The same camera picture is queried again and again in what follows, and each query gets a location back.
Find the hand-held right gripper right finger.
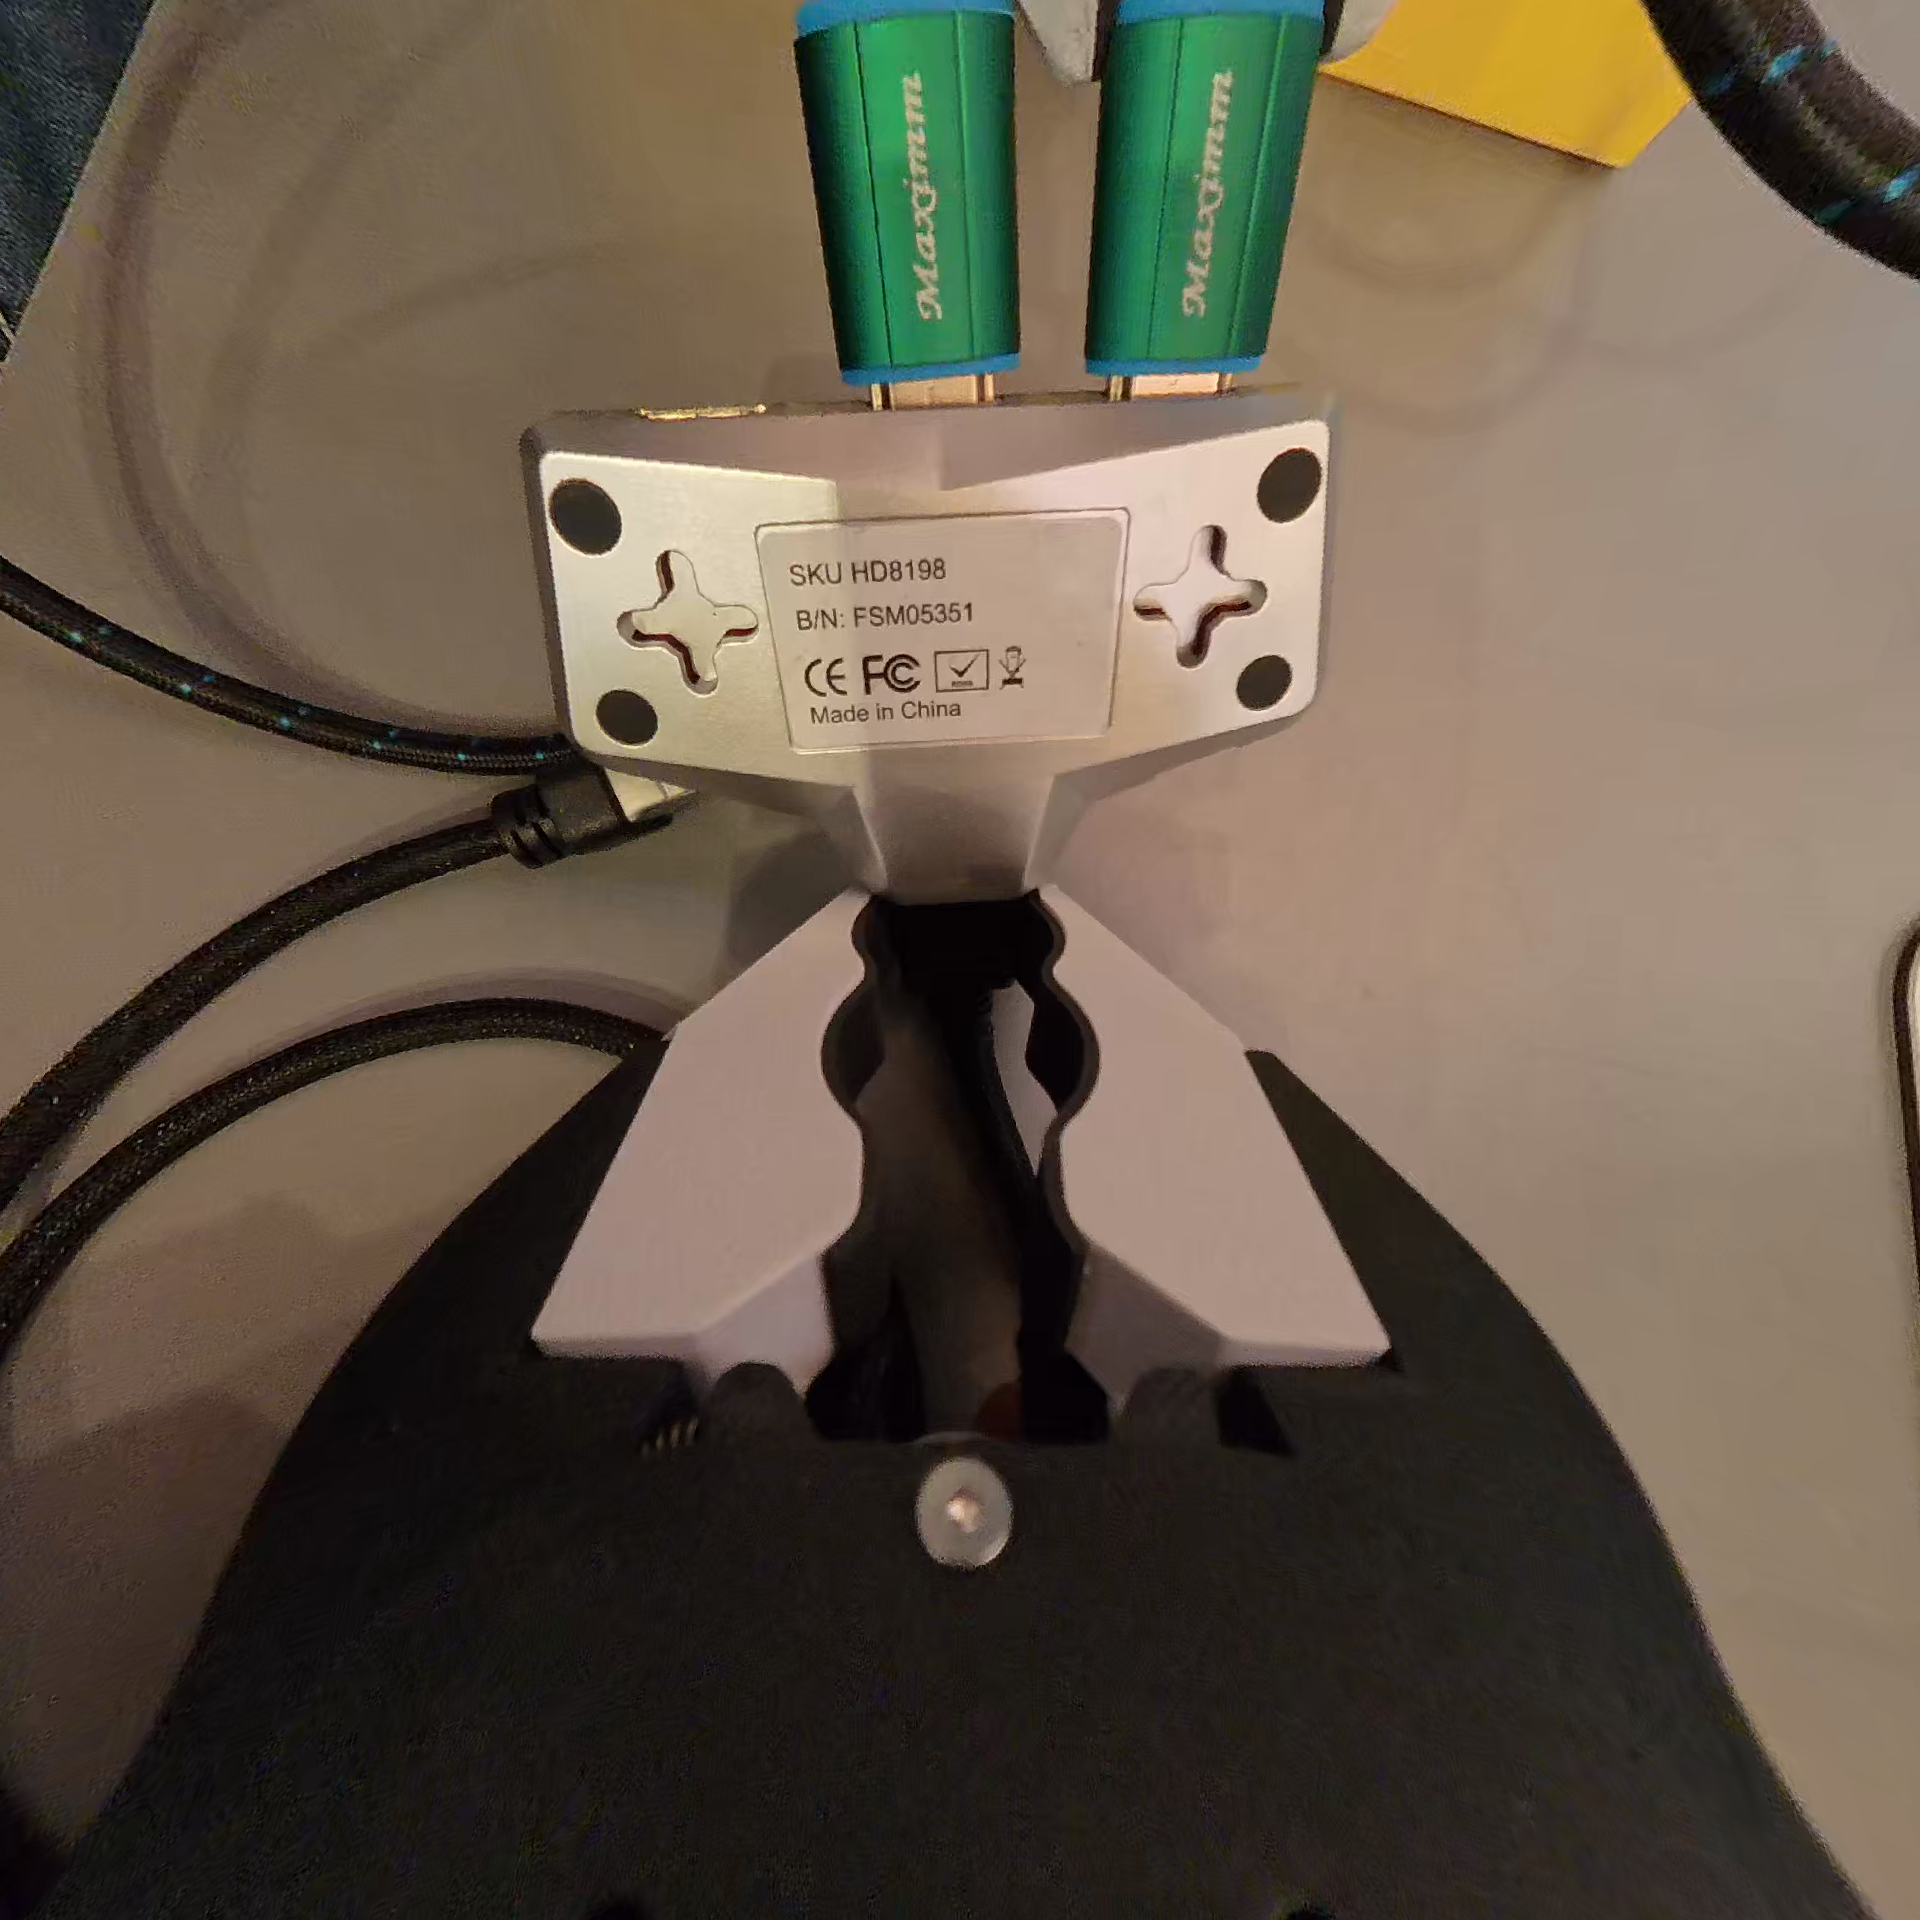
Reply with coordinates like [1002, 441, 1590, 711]
[1016, 892, 1392, 1441]

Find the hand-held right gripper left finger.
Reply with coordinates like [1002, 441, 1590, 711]
[528, 885, 904, 1441]

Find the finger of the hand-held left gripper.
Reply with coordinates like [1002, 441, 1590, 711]
[1019, 0, 1115, 85]

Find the long braided HDMI cable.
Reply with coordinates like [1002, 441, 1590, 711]
[0, 0, 1025, 785]

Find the black cable with silver plug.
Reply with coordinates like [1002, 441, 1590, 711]
[0, 761, 1051, 1443]

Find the yellow plastic bin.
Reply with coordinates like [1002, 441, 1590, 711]
[1317, 0, 1695, 169]

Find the person's jeans leg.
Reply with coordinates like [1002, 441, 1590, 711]
[0, 0, 168, 367]

